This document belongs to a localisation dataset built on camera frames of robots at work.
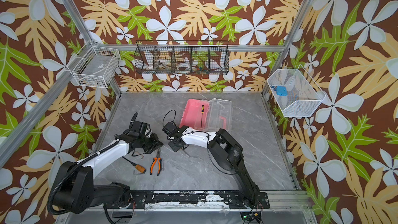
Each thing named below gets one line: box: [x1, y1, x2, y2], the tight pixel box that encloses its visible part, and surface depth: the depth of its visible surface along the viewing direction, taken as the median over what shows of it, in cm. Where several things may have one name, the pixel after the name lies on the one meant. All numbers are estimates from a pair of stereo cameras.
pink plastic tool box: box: [179, 98, 233, 132], surface depth 101 cm
